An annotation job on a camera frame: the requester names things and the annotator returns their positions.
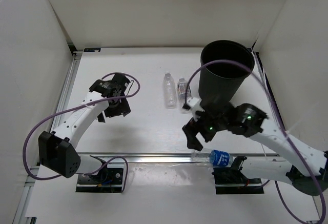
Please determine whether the clear unlabelled plastic bottle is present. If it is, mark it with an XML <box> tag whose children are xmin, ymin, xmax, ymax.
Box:
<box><xmin>163</xmin><ymin>72</ymin><xmax>177</xmax><ymax>109</ymax></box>

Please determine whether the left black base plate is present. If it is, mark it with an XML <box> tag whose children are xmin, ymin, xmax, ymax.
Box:
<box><xmin>75</xmin><ymin>163</ymin><xmax>126</xmax><ymax>193</ymax></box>

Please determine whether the clear bottle with blue label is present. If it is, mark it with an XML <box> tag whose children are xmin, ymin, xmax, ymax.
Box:
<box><xmin>191</xmin><ymin>149</ymin><xmax>234</xmax><ymax>167</ymax></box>

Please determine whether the black plastic bin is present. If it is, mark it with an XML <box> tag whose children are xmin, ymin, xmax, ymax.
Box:
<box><xmin>198</xmin><ymin>40</ymin><xmax>255</xmax><ymax>101</ymax></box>

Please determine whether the clear bottle with white label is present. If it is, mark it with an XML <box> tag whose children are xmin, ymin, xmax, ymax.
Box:
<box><xmin>177</xmin><ymin>77</ymin><xmax>192</xmax><ymax>114</ymax></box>

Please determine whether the blue white sticker label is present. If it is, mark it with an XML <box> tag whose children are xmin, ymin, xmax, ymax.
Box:
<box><xmin>83</xmin><ymin>48</ymin><xmax>101</xmax><ymax>53</ymax></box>

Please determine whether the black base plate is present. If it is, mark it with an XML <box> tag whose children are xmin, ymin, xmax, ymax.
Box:
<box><xmin>212</xmin><ymin>156</ymin><xmax>264</xmax><ymax>195</ymax></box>
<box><xmin>75</xmin><ymin>163</ymin><xmax>126</xmax><ymax>193</ymax></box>

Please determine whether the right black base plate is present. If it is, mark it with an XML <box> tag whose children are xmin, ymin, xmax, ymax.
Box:
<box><xmin>212</xmin><ymin>156</ymin><xmax>264</xmax><ymax>195</ymax></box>

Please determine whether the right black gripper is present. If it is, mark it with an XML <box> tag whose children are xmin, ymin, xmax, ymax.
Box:
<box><xmin>182</xmin><ymin>107</ymin><xmax>228</xmax><ymax>151</ymax></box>

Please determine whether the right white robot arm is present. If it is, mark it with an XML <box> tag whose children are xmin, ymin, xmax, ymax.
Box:
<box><xmin>182</xmin><ymin>97</ymin><xmax>327</xmax><ymax>196</ymax></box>

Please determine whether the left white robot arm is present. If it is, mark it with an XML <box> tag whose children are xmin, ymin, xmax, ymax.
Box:
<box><xmin>38</xmin><ymin>73</ymin><xmax>131</xmax><ymax>178</ymax></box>

